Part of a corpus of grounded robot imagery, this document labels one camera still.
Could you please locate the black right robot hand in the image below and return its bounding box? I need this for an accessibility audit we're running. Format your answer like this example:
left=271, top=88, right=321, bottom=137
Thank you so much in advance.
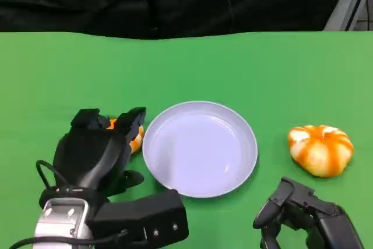
left=252, top=176, right=365, bottom=249

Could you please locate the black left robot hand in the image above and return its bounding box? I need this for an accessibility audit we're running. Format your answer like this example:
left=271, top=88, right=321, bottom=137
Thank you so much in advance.
left=52, top=107, right=147, bottom=202

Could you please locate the orange white toy bread roll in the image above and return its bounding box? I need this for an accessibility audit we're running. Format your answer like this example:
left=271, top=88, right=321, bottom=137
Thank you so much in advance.
left=287, top=124, right=356, bottom=178
left=105, top=118, right=146, bottom=155

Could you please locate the lilac plate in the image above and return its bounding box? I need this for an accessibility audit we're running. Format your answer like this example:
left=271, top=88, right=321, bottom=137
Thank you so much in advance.
left=142, top=100, right=259, bottom=199

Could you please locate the green table cloth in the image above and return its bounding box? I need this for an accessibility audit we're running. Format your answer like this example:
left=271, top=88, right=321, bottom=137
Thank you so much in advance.
left=0, top=31, right=373, bottom=249

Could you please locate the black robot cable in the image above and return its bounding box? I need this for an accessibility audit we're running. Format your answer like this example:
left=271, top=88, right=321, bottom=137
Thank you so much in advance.
left=35, top=159, right=73, bottom=192
left=8, top=229, right=129, bottom=249

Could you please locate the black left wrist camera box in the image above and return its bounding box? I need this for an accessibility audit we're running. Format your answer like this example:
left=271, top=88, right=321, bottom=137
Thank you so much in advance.
left=92, top=188, right=190, bottom=246

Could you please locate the aluminium frame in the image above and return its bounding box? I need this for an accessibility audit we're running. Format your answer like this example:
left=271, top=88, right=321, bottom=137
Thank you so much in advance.
left=323, top=0, right=373, bottom=32

